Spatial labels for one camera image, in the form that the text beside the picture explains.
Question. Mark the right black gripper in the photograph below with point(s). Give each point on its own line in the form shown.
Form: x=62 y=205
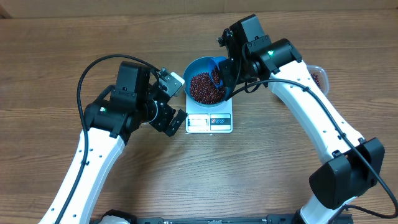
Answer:
x=232 y=81

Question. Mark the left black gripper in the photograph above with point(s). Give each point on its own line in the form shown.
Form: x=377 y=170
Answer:
x=167 y=113

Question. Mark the blue plastic measuring scoop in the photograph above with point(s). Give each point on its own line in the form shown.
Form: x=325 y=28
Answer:
x=214 y=93

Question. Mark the red adzuki beans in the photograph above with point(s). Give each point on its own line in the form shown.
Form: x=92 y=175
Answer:
x=197 y=88

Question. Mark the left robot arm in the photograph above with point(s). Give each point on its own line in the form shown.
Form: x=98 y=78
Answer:
x=140 y=95

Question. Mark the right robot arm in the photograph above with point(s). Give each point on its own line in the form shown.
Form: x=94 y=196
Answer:
x=350 y=164

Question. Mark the teal metal bowl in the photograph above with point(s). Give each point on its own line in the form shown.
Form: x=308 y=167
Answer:
x=197 y=66

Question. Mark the white digital kitchen scale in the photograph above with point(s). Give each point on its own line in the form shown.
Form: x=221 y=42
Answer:
x=209 y=119

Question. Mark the clear plastic food container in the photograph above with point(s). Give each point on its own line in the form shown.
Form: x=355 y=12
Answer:
x=320 y=77

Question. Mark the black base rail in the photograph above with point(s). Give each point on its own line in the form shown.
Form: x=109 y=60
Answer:
x=117 y=216

